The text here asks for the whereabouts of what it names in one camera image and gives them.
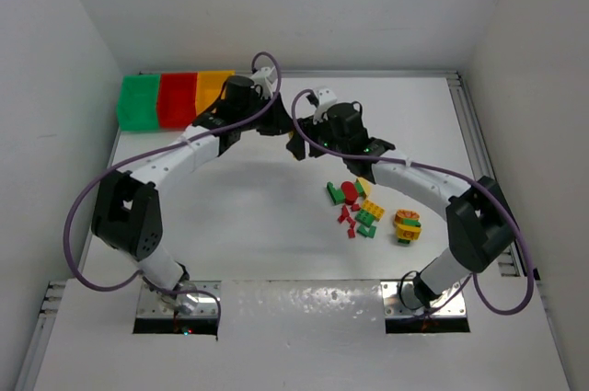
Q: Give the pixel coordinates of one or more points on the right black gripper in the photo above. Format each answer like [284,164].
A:
[306,134]

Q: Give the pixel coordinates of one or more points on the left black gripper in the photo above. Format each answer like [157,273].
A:
[271,117]

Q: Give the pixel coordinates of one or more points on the yellow butterfly round lego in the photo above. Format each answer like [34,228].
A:
[406,217]

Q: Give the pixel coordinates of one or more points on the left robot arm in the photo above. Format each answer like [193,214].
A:
[127,214]

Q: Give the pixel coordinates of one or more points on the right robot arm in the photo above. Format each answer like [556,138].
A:
[479,223]

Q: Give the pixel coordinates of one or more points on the green L-shaped lego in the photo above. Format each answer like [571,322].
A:
[335,194]

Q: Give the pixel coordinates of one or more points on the green square lego brick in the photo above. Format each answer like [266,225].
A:
[359,188]

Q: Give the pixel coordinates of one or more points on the red round lego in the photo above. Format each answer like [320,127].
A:
[350,193]

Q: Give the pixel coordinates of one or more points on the pale yellow curved lego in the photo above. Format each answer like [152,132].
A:
[367,186]

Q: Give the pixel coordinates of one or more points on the yellow plastic bin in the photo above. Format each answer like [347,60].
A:
[209,84]

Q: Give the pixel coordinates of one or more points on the green 2x2 lego brick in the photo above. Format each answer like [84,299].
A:
[365,218]

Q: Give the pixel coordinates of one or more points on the red plastic bin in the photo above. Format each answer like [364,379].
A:
[175,107]

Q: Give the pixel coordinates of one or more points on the small green lego plate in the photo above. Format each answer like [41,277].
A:
[366,231]

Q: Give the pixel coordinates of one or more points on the small red lego piece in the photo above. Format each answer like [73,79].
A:
[351,228]

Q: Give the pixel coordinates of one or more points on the green plastic bin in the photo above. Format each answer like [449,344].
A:
[136,107]

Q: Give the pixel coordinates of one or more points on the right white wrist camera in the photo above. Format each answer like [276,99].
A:
[321,98]

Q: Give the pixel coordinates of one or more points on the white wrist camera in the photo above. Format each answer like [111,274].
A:
[265,77]
[321,98]

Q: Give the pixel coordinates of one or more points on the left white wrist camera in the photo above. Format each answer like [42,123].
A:
[265,77]

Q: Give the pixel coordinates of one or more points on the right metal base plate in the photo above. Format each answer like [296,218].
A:
[450,304]

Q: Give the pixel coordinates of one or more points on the metal base plate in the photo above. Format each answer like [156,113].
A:
[450,304]
[199,303]

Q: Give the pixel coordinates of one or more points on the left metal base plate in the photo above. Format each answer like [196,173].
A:
[199,303]

